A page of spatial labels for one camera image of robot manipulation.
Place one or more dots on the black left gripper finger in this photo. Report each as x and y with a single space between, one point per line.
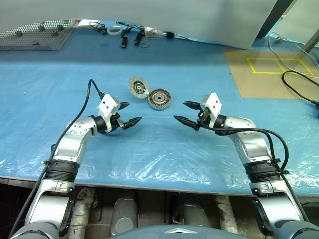
124 105
132 122

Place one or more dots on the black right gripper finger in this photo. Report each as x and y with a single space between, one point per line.
188 122
193 105

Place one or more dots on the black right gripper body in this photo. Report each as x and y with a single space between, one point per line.
204 115

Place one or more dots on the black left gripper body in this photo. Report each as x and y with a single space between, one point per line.
116 123

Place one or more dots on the silver motor rotor cover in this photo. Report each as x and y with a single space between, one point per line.
137 87

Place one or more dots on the motor stator with copper windings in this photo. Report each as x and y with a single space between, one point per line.
159 98

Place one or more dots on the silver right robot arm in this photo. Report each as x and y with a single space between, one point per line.
251 147

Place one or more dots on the blue foam mat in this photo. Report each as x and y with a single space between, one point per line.
174 67

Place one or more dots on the clear plastic film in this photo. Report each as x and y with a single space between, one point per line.
149 171

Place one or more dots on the black hand tool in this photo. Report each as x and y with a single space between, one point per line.
123 42
136 41

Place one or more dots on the brown cardboard sheet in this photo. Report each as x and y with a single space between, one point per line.
261 84

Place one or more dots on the yellow tape squares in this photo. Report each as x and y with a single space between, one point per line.
251 66

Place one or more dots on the small black box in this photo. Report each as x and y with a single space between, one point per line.
170 35

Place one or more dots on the white tape roll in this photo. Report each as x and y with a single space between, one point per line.
111 31

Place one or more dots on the clear plastic bag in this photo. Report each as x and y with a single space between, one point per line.
153 33

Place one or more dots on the grey rounded robot leg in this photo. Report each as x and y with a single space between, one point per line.
194 215
124 216

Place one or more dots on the large white sheet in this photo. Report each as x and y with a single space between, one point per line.
149 12

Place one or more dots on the small dark board fixture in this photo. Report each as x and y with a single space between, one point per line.
41 28
54 34
59 28
35 42
18 34

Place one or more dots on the foil wrapped pipe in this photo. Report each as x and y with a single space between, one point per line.
225 216
81 219

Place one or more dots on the grey robot torso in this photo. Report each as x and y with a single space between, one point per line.
174 232

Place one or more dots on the grey perforated board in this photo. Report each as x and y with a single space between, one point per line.
25 39

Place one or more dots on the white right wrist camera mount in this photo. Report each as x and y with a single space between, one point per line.
214 102

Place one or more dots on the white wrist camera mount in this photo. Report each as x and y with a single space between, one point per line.
214 102
107 104

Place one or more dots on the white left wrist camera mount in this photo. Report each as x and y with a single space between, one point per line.
107 104

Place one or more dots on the dark upright post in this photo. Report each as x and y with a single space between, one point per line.
271 20

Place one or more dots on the grey upright post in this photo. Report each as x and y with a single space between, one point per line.
310 41

